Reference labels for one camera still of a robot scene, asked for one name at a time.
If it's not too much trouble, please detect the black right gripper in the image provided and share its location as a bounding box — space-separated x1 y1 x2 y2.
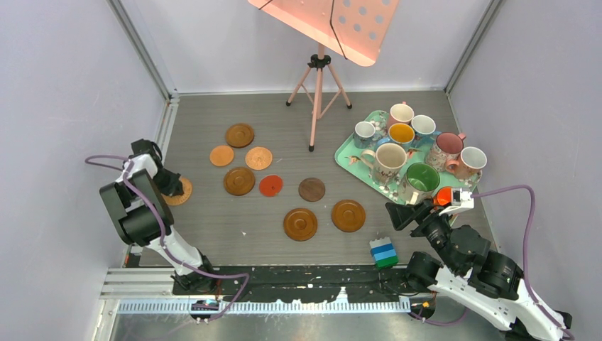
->
383 198 460 273

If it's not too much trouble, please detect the woven rattan coaster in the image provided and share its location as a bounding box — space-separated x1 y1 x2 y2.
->
163 177 193 206
245 146 273 171

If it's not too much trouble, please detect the light plain wooden coaster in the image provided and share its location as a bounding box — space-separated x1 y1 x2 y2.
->
209 145 235 167

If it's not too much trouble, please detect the large ridged brown wooden coaster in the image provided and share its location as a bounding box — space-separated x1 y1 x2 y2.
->
223 167 256 196

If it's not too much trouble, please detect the red round paper coaster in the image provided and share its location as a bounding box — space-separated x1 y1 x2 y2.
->
259 174 283 197

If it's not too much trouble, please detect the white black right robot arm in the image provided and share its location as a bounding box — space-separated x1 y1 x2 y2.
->
385 200 572 340

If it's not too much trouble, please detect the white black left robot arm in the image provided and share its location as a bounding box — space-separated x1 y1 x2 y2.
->
99 139 218 294

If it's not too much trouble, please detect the ridged brown coaster front right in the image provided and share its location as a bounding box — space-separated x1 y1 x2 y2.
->
331 200 366 233

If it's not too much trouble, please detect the ridged brown coaster back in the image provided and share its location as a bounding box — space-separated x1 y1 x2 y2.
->
225 123 255 148

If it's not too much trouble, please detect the dark walnut flat coaster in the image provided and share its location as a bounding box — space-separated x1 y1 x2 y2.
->
298 178 326 202

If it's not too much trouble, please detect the ridged brown coaster front left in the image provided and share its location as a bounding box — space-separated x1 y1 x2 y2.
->
283 207 318 242

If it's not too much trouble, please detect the green inside cream mug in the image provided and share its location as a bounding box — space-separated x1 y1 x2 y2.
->
398 163 440 205

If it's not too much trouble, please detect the blue green toy brick stack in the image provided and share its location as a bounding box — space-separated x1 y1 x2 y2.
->
369 237 399 269

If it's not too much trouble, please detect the orange mug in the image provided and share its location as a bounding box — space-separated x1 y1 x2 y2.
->
433 186 453 207

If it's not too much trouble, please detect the mint green floral tray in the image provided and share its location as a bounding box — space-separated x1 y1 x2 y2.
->
334 110 483 204

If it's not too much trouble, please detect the cream shell pattern mug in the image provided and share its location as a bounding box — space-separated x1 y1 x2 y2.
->
359 143 407 185

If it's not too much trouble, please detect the yellow inside blue mug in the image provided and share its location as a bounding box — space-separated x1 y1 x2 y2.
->
388 123 415 151

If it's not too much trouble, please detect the peach mug white inside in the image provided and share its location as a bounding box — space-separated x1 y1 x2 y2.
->
444 146 488 180

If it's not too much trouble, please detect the pink inside floral mug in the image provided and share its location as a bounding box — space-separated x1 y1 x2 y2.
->
425 132 466 172

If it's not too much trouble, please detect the small blue patterned mug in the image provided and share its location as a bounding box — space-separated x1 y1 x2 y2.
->
353 121 376 149

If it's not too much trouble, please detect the white inside teal mug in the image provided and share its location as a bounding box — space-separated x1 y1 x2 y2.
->
410 115 436 148

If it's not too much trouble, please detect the pink white inside mug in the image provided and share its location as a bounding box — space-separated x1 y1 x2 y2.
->
387 102 415 128

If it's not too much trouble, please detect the pink music stand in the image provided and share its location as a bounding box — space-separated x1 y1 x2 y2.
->
249 0 400 152

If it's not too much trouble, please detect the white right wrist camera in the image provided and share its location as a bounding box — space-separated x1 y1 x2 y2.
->
440 188 474 215

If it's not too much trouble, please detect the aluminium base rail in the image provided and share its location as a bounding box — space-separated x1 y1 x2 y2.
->
101 265 437 320

